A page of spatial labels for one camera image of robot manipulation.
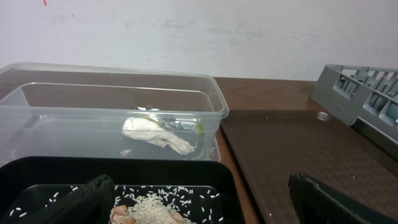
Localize blue bowl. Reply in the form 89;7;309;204
386;103;398;122

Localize rice food leftovers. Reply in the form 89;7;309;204
1;185;226;224

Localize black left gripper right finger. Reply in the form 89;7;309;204
288;172;397;224

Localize grey dishwasher rack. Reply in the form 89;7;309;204
312;65;397;159

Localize brown serving tray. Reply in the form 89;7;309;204
221;110;397;223

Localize black food waste tray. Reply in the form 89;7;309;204
1;156;244;223

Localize white crumpled paper waste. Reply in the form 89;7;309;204
122;117;197;156

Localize green snack wrapper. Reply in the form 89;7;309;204
144;113;205;137

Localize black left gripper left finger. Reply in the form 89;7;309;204
18;175;115;224

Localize clear plastic waste bin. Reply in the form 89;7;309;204
1;63;229;164

